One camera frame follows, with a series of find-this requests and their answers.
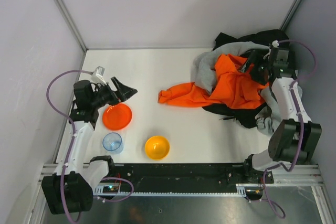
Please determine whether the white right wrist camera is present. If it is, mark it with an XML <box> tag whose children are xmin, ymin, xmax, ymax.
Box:
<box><xmin>269</xmin><ymin>40</ymin><xmax>279</xmax><ymax>51</ymax></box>

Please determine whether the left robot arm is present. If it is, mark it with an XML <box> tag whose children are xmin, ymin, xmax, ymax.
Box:
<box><xmin>41</xmin><ymin>77</ymin><xmax>137</xmax><ymax>215</ymax></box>

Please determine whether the orange plastic plate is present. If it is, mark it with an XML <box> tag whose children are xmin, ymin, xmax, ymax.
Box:
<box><xmin>102</xmin><ymin>103</ymin><xmax>133</xmax><ymax>131</ymax></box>

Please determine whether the clear blue plastic cup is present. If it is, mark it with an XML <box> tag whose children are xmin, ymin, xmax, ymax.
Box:
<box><xmin>102</xmin><ymin>132</ymin><xmax>124</xmax><ymax>154</ymax></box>

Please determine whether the left aluminium frame post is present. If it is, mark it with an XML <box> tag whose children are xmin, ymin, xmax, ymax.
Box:
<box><xmin>39</xmin><ymin>0</ymin><xmax>87</xmax><ymax>51</ymax></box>

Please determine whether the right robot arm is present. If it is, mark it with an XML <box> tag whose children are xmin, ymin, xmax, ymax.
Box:
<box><xmin>239</xmin><ymin>46</ymin><xmax>322</xmax><ymax>182</ymax></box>

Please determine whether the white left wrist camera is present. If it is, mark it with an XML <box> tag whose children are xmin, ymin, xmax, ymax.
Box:
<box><xmin>91</xmin><ymin>66</ymin><xmax>106</xmax><ymax>85</ymax></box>

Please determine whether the black cloth garment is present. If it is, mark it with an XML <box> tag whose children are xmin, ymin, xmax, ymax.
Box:
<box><xmin>202</xmin><ymin>29</ymin><xmax>289</xmax><ymax>129</ymax></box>

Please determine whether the yellow plastic bowl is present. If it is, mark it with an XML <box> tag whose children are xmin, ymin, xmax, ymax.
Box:
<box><xmin>144</xmin><ymin>136</ymin><xmax>170</xmax><ymax>161</ymax></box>

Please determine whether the grey sweatshirt cloth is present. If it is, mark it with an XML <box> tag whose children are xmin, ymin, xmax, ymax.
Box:
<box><xmin>193</xmin><ymin>40</ymin><xmax>304</xmax><ymax>137</ymax></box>

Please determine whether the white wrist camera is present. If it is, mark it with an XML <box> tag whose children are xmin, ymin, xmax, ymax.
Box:
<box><xmin>91</xmin><ymin>66</ymin><xmax>106</xmax><ymax>85</ymax></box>
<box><xmin>269</xmin><ymin>40</ymin><xmax>279</xmax><ymax>51</ymax></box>

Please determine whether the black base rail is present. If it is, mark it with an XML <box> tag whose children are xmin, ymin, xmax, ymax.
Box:
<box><xmin>109</xmin><ymin>163</ymin><xmax>253</xmax><ymax>194</ymax></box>

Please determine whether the orange cloth garment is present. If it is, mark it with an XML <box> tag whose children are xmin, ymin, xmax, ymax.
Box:
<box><xmin>158</xmin><ymin>54</ymin><xmax>268</xmax><ymax>109</ymax></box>

